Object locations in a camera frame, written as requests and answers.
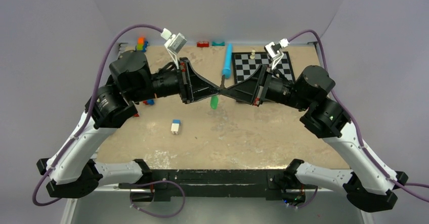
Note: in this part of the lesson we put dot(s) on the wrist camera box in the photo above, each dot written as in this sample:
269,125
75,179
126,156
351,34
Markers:
275,51
173,44

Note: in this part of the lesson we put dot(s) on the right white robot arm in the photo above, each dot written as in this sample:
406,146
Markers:
368,184

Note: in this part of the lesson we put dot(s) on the teal toy piece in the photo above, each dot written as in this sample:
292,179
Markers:
217,43

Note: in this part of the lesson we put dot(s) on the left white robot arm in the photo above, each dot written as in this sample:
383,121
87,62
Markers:
72,171

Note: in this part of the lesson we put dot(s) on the white chess pawn far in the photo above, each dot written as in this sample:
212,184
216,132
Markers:
252,56

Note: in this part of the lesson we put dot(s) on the aluminium frame rail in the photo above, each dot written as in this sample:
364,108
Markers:
70,212

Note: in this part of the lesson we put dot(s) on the white blue toy brick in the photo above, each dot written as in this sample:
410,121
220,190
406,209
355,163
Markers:
175,126

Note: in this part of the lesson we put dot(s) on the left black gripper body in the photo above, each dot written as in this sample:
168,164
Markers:
183,84

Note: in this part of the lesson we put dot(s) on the colourful toy brick stack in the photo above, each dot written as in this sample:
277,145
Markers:
149,102

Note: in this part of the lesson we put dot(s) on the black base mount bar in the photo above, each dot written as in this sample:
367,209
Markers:
270,184

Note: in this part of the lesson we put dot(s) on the blue orange toy car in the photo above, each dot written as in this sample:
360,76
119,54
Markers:
142,44

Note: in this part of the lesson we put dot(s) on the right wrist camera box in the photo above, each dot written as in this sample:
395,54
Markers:
275,51

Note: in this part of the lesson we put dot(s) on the blue cylinder tool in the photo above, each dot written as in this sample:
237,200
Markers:
226,70

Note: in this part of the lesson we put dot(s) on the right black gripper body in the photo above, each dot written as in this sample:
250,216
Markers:
265,74

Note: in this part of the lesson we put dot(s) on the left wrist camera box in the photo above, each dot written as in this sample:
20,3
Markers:
173,44

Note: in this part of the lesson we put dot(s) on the red toy brick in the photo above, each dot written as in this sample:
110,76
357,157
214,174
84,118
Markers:
203,44

